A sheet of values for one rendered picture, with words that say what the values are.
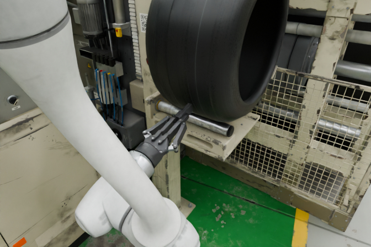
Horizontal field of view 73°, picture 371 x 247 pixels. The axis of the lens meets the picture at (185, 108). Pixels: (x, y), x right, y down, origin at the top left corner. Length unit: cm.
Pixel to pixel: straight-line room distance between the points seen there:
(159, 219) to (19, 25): 37
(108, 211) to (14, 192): 72
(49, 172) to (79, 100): 96
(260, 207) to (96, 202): 141
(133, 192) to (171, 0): 52
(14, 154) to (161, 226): 81
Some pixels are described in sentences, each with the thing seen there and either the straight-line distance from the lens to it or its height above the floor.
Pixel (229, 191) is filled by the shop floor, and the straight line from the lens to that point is 194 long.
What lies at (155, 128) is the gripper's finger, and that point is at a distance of 76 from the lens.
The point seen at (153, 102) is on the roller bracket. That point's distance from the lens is 105.
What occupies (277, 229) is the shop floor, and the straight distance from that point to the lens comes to 182.
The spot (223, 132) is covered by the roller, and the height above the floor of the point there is 90.
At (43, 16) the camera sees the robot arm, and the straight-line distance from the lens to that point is 29.
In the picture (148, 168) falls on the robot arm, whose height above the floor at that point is 98.
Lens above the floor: 144
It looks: 31 degrees down
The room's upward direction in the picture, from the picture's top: straight up
